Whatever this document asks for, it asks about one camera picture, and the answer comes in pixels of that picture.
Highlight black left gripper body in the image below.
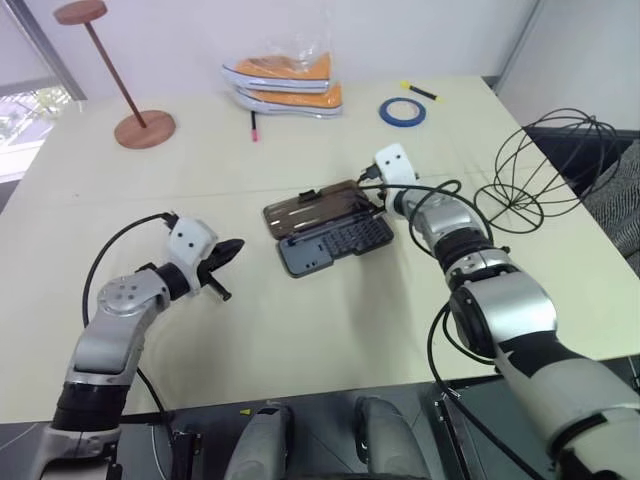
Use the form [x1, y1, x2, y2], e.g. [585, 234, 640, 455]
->
[197, 243, 232, 303]

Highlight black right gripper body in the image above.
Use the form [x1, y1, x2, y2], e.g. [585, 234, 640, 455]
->
[356, 164, 389, 222]

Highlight dark screwdriver bit case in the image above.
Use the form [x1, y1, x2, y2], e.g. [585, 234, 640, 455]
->
[262, 179, 394, 279]

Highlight blue tape roll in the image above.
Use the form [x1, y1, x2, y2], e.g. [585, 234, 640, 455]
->
[377, 96, 428, 129]

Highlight black marker yellow ends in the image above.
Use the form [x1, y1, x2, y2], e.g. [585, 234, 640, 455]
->
[399, 80, 446, 105]

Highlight orange canvas sneaker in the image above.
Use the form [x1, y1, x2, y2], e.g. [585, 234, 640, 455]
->
[221, 51, 334, 95]
[232, 82, 345, 121]

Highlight orange sneakers in bag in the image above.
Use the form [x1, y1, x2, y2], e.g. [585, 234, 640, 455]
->
[219, 33, 346, 122]

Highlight brown wooden round-base stand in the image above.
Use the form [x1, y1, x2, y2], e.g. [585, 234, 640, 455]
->
[53, 0, 177, 150]

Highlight grey rounded robot leg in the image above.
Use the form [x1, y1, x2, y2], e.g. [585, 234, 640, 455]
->
[354, 396, 431, 480]
[224, 401, 294, 480]

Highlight black flat board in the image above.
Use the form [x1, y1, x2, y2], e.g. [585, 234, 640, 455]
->
[523, 124, 627, 197]

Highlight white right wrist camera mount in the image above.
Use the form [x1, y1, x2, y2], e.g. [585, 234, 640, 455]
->
[374, 143, 419, 219]

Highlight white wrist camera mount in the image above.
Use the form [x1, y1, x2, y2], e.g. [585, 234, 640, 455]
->
[167, 216, 220, 292]
[374, 143, 419, 219]

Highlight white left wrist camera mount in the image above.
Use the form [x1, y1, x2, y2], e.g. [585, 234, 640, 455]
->
[167, 216, 220, 292]

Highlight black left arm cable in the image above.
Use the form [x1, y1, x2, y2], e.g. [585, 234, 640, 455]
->
[82, 212, 169, 419]

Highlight black coiled cable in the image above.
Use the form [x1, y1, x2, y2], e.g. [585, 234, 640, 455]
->
[473, 107, 624, 235]

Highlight black metal bracket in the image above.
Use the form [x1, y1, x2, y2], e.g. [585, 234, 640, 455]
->
[169, 429, 204, 480]

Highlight black metal frame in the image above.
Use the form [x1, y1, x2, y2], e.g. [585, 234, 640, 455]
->
[432, 387, 506, 480]

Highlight grey window frame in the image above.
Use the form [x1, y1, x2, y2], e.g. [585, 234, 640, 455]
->
[0, 0, 88, 102]

